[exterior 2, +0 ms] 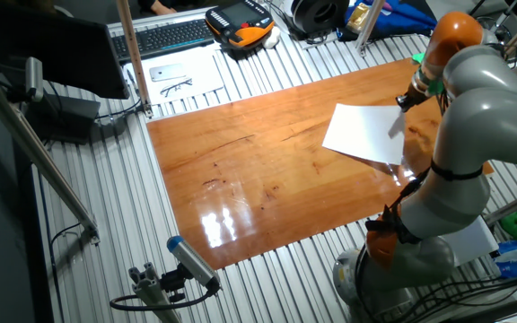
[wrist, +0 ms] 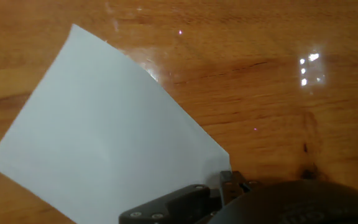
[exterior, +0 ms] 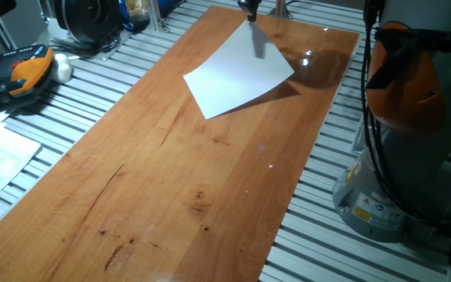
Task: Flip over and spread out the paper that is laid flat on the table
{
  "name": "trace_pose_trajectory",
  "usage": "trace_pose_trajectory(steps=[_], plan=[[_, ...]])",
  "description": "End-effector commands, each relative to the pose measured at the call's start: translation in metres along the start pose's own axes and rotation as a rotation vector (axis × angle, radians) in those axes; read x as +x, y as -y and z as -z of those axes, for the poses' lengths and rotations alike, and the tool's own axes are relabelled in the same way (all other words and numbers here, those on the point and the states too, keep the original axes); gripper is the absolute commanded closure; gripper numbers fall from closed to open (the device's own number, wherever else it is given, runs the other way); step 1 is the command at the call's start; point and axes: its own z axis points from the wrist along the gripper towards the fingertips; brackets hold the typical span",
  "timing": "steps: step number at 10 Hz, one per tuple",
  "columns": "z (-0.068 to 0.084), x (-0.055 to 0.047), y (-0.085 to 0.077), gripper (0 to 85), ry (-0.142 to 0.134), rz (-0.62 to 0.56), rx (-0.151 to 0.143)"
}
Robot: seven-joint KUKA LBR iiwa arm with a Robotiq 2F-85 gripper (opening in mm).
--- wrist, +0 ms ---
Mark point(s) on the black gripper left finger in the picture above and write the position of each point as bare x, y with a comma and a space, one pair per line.
172, 205

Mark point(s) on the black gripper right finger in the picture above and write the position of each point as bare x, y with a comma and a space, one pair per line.
239, 185

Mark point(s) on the white paper sheet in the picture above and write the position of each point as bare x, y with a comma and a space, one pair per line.
104, 124

